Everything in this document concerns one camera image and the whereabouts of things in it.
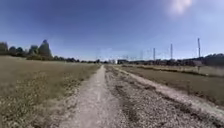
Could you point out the building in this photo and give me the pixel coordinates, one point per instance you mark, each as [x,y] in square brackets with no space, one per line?
[112,61]

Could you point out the grey gravel track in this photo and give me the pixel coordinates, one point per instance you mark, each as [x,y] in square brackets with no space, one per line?
[100,106]

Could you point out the row of trees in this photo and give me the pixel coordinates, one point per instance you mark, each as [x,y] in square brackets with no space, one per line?
[186,61]
[43,51]

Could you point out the dry grass field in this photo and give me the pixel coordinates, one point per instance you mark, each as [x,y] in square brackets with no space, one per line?
[33,83]
[186,81]

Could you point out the tall pole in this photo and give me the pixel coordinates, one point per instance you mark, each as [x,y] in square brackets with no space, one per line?
[199,48]

